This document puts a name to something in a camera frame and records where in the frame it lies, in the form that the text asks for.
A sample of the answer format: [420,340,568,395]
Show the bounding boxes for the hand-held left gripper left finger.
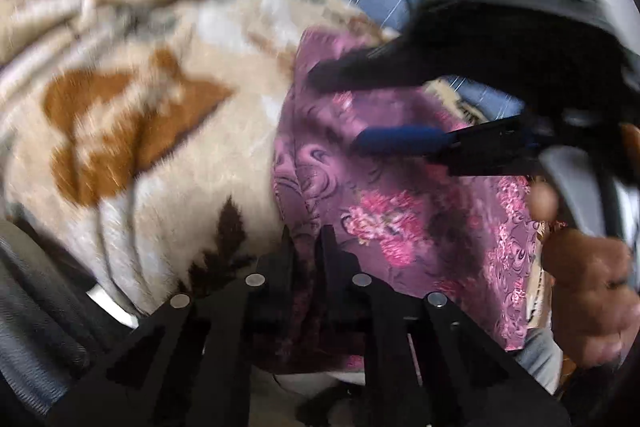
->
[47,224,301,427]

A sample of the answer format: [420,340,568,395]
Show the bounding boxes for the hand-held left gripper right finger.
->
[317,223,572,427]

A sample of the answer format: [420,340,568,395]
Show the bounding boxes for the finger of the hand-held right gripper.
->
[306,34,501,94]
[351,113,543,178]

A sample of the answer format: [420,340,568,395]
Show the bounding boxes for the purple floral shirt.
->
[272,28,557,374]

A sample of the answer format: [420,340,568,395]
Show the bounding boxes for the person's right hand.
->
[527,181,637,370]

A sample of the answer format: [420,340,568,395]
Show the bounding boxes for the blue denim jeans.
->
[0,219,563,413]

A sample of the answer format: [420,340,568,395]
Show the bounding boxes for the beige leaf print blanket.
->
[0,0,531,324]

